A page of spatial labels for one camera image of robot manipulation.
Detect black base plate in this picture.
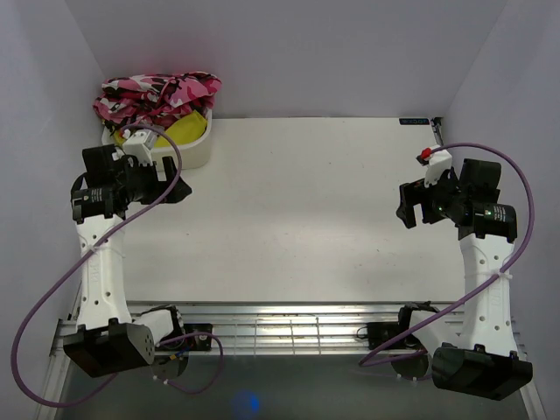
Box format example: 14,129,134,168
178,323,214,352
366,322,422,350

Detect yellow trousers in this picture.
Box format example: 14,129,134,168
111,110,207,148

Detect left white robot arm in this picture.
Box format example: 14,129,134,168
63,145,192,378

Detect blue label sticker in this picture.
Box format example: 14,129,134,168
398,118,431,126

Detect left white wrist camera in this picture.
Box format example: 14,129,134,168
122,129,158,165

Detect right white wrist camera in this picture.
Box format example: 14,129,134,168
416,145,452,188

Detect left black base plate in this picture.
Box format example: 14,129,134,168
178,323,214,352

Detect pink camouflage trousers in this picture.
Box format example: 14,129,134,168
93,72,222,132

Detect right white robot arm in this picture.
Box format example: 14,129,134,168
395,159,533,401

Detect aluminium rail frame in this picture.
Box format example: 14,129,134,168
48,300,526,358

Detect white plastic basket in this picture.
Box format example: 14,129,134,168
101,108,213,172

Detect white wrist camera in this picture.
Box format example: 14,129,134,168
122,129,158,165
416,145,452,188

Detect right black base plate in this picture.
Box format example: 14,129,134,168
366,322,422,350

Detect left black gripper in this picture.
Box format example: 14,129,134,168
116,157,192,205

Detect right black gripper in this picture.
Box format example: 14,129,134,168
395,166,466,228

